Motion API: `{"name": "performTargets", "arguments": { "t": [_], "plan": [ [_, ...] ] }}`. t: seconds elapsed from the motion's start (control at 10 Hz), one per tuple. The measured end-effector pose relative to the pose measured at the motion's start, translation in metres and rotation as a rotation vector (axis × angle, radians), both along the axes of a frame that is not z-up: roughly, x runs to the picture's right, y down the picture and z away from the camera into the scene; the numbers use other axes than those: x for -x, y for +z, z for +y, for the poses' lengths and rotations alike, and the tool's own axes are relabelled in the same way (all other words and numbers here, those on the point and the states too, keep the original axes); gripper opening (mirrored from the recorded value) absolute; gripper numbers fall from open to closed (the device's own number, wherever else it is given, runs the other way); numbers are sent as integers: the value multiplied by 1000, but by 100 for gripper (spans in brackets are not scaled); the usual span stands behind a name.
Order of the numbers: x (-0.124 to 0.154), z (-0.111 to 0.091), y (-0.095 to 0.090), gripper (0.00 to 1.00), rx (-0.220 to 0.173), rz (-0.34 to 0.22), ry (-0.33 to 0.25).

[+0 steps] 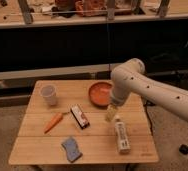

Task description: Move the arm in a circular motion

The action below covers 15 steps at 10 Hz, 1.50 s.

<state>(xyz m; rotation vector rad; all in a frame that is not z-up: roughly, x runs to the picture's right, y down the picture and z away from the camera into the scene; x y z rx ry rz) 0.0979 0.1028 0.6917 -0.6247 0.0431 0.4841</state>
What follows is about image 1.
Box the orange bowl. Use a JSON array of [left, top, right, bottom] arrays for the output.
[[88, 82, 112, 107]]

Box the wooden folding table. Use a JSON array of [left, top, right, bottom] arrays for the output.
[[9, 80, 158, 165]]

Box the cluttered background shelf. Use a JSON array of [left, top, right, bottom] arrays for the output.
[[0, 0, 188, 29]]

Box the black chair base leg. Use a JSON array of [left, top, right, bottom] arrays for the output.
[[179, 144, 188, 155]]

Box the orange carrot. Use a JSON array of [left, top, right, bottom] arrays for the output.
[[44, 113, 63, 133]]

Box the translucent plastic cup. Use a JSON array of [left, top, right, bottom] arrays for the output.
[[40, 85, 57, 106]]

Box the blue sponge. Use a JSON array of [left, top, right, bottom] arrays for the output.
[[62, 137, 82, 163]]

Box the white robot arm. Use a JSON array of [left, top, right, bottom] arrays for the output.
[[110, 58, 188, 122]]

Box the small snack box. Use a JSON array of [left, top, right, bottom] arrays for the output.
[[70, 105, 90, 129]]

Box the white tube bottle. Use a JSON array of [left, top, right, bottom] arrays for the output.
[[115, 116, 130, 154]]

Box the black cable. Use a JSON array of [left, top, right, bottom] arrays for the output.
[[143, 99, 155, 136]]

